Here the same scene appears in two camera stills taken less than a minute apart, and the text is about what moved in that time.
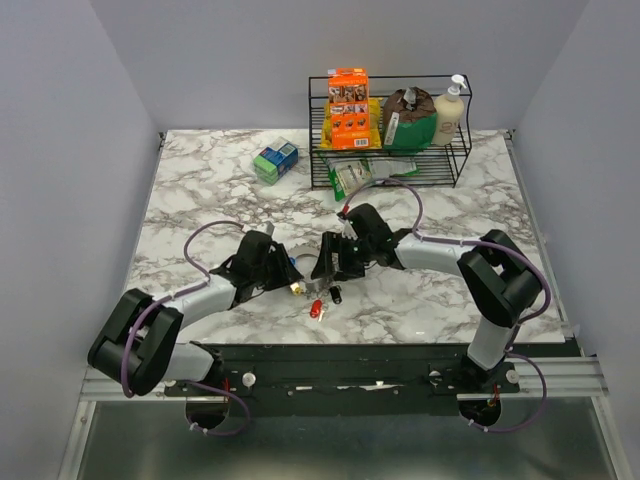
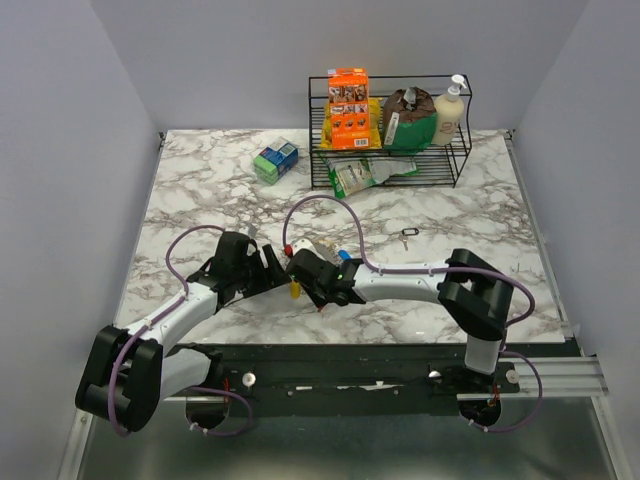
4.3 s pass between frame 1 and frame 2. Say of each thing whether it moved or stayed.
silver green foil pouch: stayed
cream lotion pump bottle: stayed
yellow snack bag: stayed
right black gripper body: moved
